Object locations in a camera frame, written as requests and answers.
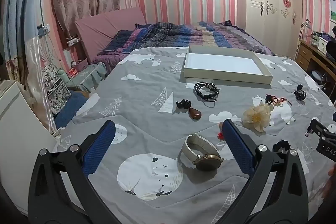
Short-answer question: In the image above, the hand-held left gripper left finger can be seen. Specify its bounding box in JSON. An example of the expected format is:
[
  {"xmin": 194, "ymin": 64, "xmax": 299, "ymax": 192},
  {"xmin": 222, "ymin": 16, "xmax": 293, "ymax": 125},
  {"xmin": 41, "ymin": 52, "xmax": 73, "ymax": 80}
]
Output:
[{"xmin": 28, "ymin": 120, "xmax": 124, "ymax": 224}]

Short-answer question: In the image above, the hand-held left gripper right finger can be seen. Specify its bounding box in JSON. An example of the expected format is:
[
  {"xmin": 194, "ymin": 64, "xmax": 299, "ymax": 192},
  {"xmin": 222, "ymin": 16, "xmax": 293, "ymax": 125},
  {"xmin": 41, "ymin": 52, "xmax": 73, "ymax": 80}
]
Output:
[{"xmin": 214, "ymin": 119, "xmax": 309, "ymax": 224}]

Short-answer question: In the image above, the cream scrunchie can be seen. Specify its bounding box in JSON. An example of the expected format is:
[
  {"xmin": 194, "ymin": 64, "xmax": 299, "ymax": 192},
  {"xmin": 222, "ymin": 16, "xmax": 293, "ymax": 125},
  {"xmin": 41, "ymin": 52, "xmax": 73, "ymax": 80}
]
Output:
[{"xmin": 242, "ymin": 104, "xmax": 272, "ymax": 133}]

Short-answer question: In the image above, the black hair tie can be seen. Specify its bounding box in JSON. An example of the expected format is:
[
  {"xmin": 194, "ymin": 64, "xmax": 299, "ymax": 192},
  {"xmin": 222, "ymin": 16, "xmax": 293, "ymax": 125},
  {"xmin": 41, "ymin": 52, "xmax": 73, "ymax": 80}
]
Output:
[{"xmin": 293, "ymin": 84, "xmax": 307, "ymax": 102}]

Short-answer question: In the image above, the gold watch white strap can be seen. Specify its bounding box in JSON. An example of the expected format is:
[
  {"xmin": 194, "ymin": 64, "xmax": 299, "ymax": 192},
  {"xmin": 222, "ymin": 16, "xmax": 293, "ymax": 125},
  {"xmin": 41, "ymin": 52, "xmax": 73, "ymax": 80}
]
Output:
[{"xmin": 178, "ymin": 133, "xmax": 224, "ymax": 171}]

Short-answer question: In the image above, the red and black knot charm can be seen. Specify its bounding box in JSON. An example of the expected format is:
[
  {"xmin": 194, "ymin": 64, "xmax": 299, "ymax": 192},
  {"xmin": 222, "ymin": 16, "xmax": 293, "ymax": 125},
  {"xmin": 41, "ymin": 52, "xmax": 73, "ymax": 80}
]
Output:
[{"xmin": 265, "ymin": 94, "xmax": 292, "ymax": 106}]

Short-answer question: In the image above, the brown teardrop pendant black cord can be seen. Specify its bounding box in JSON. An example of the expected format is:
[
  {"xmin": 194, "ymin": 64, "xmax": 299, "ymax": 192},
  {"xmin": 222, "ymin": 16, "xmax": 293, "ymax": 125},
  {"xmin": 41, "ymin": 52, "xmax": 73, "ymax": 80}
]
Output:
[{"xmin": 175, "ymin": 99, "xmax": 202, "ymax": 122}]

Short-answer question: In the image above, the black braided bracelet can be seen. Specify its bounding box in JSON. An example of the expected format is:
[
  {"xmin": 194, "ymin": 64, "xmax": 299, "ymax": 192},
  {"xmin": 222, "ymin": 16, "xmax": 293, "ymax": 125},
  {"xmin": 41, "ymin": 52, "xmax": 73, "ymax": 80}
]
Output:
[{"xmin": 194, "ymin": 82, "xmax": 219, "ymax": 102}]

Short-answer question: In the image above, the shallow white tray box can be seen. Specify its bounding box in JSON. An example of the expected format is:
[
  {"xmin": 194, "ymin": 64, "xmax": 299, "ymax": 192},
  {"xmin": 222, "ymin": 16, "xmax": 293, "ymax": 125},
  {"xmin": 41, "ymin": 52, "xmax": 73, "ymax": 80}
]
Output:
[{"xmin": 183, "ymin": 45, "xmax": 274, "ymax": 85}]

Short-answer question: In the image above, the person's right hand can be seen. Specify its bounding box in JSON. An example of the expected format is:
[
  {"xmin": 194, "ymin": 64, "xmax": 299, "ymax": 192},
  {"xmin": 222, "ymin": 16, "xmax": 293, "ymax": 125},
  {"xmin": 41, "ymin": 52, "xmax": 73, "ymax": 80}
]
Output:
[{"xmin": 322, "ymin": 162, "xmax": 336, "ymax": 197}]

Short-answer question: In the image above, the black scrunchie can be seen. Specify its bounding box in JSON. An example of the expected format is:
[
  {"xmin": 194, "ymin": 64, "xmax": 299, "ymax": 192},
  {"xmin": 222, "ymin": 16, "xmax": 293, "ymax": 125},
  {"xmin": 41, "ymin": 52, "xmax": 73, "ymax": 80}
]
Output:
[{"xmin": 272, "ymin": 139, "xmax": 291, "ymax": 155}]

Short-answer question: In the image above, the blue cloth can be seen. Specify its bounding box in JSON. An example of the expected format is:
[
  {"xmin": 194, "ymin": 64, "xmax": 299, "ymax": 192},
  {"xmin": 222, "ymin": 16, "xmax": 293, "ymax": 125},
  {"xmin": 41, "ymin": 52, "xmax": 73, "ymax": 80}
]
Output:
[{"xmin": 54, "ymin": 91, "xmax": 90, "ymax": 130}]

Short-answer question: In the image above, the grey polar bear blanket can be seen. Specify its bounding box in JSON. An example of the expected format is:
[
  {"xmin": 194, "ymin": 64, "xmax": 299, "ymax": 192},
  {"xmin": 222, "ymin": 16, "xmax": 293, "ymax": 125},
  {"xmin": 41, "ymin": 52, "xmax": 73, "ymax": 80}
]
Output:
[{"xmin": 51, "ymin": 46, "xmax": 336, "ymax": 224}]

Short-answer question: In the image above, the wooden desk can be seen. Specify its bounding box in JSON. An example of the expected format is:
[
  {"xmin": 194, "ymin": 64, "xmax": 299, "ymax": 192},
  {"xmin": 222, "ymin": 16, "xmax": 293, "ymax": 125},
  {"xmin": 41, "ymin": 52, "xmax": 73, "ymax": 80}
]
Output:
[{"xmin": 293, "ymin": 38, "xmax": 336, "ymax": 90}]

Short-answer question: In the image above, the teal ruffled cloth cover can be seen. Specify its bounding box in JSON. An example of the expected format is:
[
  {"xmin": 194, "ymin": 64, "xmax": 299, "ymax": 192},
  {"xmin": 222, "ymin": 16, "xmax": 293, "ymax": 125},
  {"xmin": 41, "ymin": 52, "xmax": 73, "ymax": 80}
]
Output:
[{"xmin": 66, "ymin": 61, "xmax": 107, "ymax": 92}]

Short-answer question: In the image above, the white storage box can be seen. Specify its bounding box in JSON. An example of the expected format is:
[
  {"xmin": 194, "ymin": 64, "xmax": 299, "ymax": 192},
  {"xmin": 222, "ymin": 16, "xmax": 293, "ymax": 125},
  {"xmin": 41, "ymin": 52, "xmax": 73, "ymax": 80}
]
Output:
[{"xmin": 316, "ymin": 38, "xmax": 331, "ymax": 52}]

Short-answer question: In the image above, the black and white printed bag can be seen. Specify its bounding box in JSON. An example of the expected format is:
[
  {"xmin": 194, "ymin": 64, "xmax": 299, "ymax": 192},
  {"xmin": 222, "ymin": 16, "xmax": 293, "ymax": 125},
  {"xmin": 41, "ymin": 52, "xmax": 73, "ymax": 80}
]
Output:
[{"xmin": 41, "ymin": 65, "xmax": 72, "ymax": 115}]

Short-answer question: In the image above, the pink basket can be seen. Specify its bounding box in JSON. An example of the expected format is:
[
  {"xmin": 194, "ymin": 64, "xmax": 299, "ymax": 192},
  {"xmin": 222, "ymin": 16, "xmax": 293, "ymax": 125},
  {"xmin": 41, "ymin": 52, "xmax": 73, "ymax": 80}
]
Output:
[{"xmin": 71, "ymin": 57, "xmax": 88, "ymax": 72}]

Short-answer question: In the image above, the white cabinet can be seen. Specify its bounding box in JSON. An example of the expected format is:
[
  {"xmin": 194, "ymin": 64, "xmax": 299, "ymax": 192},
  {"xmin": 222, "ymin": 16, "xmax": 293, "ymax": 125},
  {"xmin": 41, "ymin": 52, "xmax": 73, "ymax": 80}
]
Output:
[{"xmin": 0, "ymin": 80, "xmax": 59, "ymax": 216}]

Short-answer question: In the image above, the desk lamp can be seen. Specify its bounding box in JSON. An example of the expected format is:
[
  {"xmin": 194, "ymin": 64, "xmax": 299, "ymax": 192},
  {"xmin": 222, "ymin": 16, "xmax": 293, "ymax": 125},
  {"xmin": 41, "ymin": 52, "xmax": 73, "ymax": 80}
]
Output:
[{"xmin": 299, "ymin": 19, "xmax": 313, "ymax": 41}]

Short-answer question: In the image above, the clear plastic sheet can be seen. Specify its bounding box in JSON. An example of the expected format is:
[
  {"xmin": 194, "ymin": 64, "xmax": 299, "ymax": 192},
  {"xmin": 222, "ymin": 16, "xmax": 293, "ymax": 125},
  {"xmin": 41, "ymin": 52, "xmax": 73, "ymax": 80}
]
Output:
[{"xmin": 25, "ymin": 36, "xmax": 57, "ymax": 132}]

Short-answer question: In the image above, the small framed picture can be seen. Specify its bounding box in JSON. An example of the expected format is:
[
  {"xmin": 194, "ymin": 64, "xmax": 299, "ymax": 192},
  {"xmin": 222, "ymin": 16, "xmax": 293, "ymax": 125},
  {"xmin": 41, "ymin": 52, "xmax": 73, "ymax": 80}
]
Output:
[{"xmin": 329, "ymin": 0, "xmax": 336, "ymax": 22}]

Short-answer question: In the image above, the pink mattress pad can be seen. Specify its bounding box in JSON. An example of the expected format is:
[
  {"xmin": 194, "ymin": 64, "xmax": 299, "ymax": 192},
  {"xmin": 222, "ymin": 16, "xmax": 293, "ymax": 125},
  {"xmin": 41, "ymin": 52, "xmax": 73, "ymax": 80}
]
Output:
[{"xmin": 75, "ymin": 6, "xmax": 147, "ymax": 64}]

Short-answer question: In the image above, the purple striped quilt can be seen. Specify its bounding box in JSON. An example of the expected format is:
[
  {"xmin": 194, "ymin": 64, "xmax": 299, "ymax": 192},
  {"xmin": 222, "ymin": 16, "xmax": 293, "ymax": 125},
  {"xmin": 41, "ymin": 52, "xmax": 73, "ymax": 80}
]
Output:
[{"xmin": 91, "ymin": 20, "xmax": 275, "ymax": 67}]

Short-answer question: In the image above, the cream wardrobe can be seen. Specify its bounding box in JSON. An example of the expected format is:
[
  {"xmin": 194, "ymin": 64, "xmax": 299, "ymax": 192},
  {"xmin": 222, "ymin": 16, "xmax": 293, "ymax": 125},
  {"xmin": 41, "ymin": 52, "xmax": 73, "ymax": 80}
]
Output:
[{"xmin": 234, "ymin": 0, "xmax": 305, "ymax": 59}]

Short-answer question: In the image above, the blue grey curtain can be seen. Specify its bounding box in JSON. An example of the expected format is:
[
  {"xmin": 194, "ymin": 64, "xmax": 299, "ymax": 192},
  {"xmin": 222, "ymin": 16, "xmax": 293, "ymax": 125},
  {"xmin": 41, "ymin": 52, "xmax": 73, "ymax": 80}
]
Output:
[{"xmin": 3, "ymin": 0, "xmax": 46, "ymax": 62}]

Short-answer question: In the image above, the wall power strip with plugs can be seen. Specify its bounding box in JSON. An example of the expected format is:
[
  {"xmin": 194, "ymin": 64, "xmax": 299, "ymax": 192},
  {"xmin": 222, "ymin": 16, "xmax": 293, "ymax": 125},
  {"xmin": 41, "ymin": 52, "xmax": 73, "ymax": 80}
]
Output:
[{"xmin": 37, "ymin": 23, "xmax": 51, "ymax": 39}]

